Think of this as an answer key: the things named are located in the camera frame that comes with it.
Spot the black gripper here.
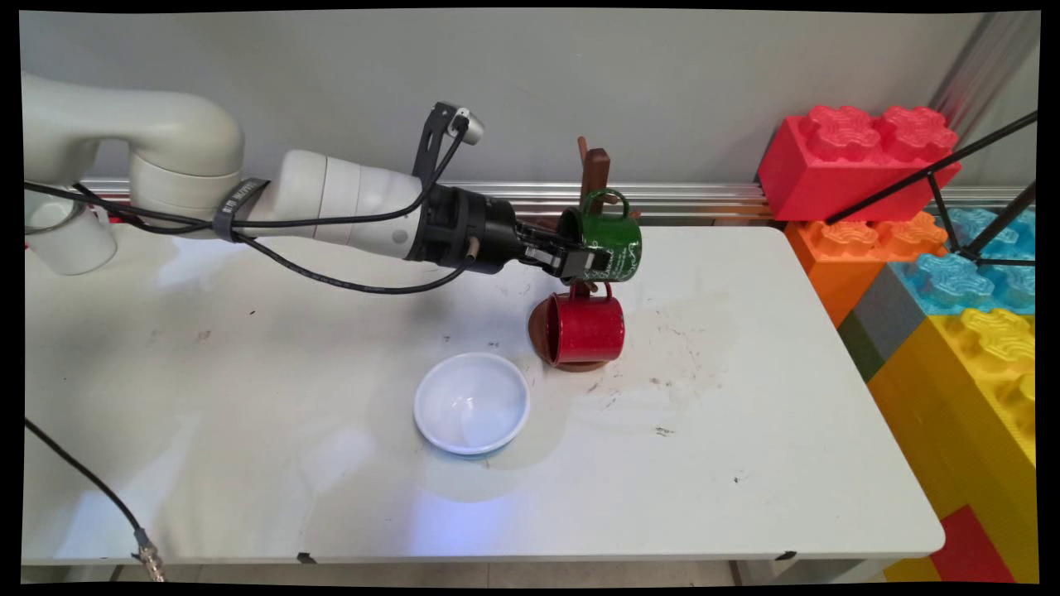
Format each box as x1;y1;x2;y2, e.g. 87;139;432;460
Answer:
410;184;614;286

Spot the green enamel mug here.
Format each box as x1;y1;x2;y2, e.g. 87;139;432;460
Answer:
556;189;643;285

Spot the red enamel mug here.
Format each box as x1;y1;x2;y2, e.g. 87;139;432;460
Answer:
544;281;625;367

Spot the brown wooden mug tree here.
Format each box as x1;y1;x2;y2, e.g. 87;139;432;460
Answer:
520;137;643;373

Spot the white bowl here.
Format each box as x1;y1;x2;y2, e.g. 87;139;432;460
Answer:
413;352;532;457

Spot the large orange toy block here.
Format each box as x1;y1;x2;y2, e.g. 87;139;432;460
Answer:
784;211;949;328

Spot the large red toy block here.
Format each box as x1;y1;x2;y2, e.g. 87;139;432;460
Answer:
757;104;963;223

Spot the large green toy block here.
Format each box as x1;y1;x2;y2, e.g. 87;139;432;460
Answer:
836;310;885;383

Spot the black tripod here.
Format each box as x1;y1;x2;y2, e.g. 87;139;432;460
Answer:
826;110;1038;267

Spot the large blue toy block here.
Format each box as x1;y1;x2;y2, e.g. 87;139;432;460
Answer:
944;207;1036;262
890;252;1036;315

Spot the large yellow toy block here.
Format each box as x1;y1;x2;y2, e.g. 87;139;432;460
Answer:
865;308;1038;584

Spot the white enamel mug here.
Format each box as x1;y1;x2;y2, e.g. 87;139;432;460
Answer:
25;192;118;276

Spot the aluminium wall rail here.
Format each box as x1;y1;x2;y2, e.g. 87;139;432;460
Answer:
79;178;1036;223

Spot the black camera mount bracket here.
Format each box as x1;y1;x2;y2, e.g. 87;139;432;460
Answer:
412;102;460;187

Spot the thick black gripper cable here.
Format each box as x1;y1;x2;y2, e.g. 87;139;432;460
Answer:
73;182;481;296

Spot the thin black camera cable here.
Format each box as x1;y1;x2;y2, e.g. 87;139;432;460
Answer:
23;116;473;231

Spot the black velcro strap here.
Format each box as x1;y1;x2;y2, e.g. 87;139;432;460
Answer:
214;178;270;243

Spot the aluminium corner post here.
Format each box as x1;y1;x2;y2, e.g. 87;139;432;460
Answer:
929;12;1040;133

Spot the black cable with metal connector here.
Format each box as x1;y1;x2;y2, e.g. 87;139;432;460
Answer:
25;418;166;582

